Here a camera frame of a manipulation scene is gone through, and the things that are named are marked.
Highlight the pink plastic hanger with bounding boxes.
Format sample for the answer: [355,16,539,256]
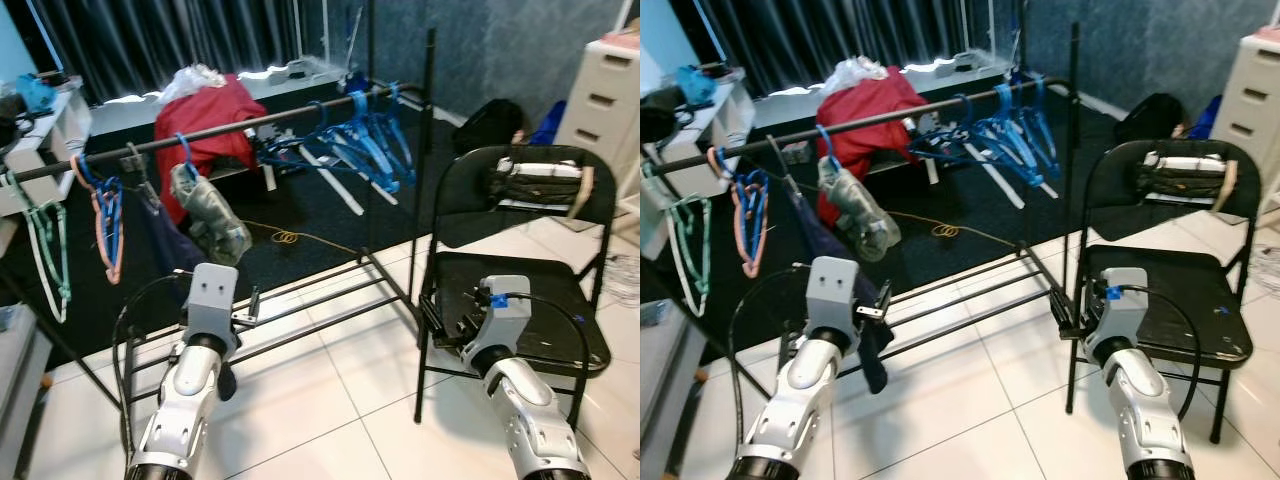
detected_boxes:
[708,147,771,279]
[68,153,126,286]

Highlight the blue plastic hanger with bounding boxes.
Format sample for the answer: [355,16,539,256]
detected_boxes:
[905,92,991,161]
[815,123,843,173]
[725,165,771,263]
[1020,75,1063,181]
[320,90,401,196]
[258,100,346,171]
[173,132,201,183]
[375,82,419,186]
[78,155,126,263]
[965,82,1041,189]

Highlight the green plastic hanger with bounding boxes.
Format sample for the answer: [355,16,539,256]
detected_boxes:
[0,168,73,326]
[645,160,713,319]

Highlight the dark navy garment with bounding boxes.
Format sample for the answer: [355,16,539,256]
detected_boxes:
[775,175,894,394]
[128,178,239,403]

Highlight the hanging grey camouflage garment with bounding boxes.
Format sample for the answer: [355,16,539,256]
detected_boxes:
[817,155,901,263]
[168,163,253,267]

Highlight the black folding chair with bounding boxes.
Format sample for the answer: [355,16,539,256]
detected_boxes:
[413,145,618,429]
[1065,138,1263,444]

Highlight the black carpet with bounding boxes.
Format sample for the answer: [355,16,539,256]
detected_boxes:
[0,80,561,373]
[650,75,1216,361]

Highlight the white slat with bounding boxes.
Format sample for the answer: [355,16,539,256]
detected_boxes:
[300,145,366,216]
[960,140,1026,211]

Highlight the folded camouflage garment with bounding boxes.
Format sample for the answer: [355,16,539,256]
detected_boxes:
[488,157,597,219]
[1135,150,1239,213]

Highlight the black metal clothes rack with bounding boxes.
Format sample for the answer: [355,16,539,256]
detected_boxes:
[640,22,1086,381]
[0,28,441,461]

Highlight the red garment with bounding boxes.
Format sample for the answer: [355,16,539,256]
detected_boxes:
[817,66,931,201]
[154,75,269,226]

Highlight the black bag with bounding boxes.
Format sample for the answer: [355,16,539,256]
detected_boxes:
[1113,92,1186,146]
[452,98,528,158]

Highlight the white plastic bag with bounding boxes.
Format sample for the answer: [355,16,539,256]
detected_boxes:
[160,63,229,104]
[828,55,891,93]

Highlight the white shelf unit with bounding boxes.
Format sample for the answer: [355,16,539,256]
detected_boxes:
[640,70,756,261]
[0,78,93,218]

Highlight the white drawer cabinet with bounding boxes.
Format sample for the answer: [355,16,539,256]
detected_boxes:
[553,33,641,186]
[1210,30,1280,216]

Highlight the dark striped curtain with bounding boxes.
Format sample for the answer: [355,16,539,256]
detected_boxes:
[25,0,336,104]
[690,0,986,98]

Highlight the light blue plastic bag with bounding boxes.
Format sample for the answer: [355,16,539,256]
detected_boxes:
[676,64,719,106]
[14,74,58,113]

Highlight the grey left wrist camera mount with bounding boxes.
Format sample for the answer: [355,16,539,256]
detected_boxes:
[805,256,863,346]
[183,263,241,353]

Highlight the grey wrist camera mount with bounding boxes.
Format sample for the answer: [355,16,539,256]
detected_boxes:
[1078,267,1149,353]
[805,256,863,346]
[462,275,532,363]
[183,263,241,353]

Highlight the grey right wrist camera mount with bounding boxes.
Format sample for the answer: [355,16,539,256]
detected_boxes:
[462,275,532,363]
[1078,267,1149,353]

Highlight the orange cable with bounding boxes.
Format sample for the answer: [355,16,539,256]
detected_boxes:
[890,210,1011,246]
[240,220,363,257]

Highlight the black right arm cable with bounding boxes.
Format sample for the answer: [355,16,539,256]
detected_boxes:
[1120,285,1202,421]
[500,290,592,413]

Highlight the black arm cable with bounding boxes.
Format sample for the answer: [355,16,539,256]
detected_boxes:
[500,290,592,413]
[727,262,813,401]
[110,270,206,461]
[1120,285,1202,421]

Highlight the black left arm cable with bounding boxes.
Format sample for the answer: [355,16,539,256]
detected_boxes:
[727,262,813,401]
[110,270,206,461]

